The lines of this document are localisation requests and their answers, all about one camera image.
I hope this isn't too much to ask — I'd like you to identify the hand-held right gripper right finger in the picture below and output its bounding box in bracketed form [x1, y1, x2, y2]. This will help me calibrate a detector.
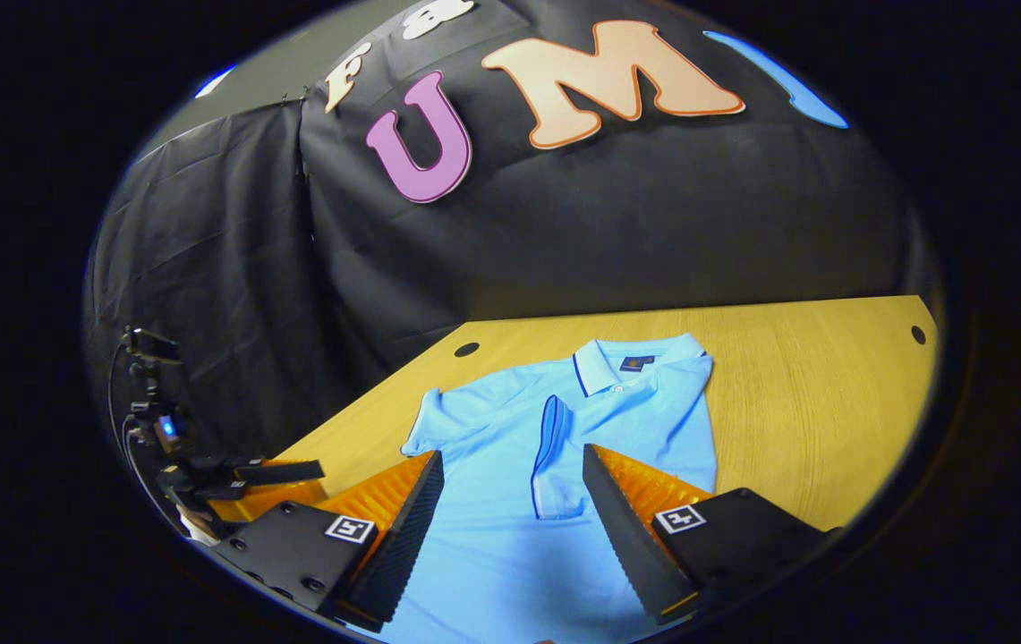
[583, 444, 838, 625]

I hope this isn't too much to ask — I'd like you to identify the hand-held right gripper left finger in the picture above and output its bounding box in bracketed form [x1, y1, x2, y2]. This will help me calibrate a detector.
[210, 450, 445, 631]

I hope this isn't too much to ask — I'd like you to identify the light blue T-shirt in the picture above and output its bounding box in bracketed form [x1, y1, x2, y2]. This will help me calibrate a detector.
[376, 333, 719, 644]

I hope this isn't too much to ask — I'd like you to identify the black backdrop cloth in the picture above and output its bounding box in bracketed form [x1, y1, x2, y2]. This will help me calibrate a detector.
[85, 0, 932, 502]

